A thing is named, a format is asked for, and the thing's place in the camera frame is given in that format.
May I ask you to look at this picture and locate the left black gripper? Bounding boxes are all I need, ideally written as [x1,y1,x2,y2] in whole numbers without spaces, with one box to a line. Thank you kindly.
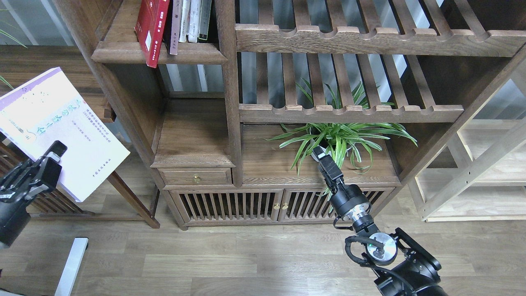
[0,140,68,249]

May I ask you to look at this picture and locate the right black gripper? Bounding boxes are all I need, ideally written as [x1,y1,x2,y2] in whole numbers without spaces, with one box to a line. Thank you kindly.
[311,146,371,223]

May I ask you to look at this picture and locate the white book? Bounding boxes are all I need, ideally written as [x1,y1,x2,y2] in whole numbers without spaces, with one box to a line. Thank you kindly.
[178,0,191,43]
[0,67,129,202]
[187,0,202,43]

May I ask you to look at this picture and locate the red book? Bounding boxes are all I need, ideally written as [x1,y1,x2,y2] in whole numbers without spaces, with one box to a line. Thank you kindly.
[134,0,170,68]

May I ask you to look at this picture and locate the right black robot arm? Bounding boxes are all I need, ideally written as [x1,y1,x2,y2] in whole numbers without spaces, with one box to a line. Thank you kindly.
[313,146,446,296]

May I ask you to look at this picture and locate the light wooden shelf unit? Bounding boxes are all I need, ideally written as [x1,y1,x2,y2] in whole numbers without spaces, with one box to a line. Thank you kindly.
[408,62,526,222]

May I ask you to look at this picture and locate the green spider plant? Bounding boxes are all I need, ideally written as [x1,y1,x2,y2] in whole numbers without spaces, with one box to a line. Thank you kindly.
[265,78,418,213]

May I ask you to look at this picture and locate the dark slatted wooden rack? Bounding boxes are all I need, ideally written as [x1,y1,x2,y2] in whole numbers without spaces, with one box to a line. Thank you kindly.
[0,142,96,219]

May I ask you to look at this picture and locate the dark wooden bookshelf unit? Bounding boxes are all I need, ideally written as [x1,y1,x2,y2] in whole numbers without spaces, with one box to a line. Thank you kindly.
[54,0,525,230]

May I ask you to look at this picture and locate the white bar on floor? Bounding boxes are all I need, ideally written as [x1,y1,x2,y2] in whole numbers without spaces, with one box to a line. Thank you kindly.
[54,237,89,296]

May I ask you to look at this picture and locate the green leaves at left edge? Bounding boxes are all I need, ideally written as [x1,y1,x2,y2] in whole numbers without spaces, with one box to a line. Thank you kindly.
[1,8,30,95]

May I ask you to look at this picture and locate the dark green upright book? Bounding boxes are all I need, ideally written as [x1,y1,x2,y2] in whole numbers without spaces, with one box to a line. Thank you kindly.
[198,0,212,43]

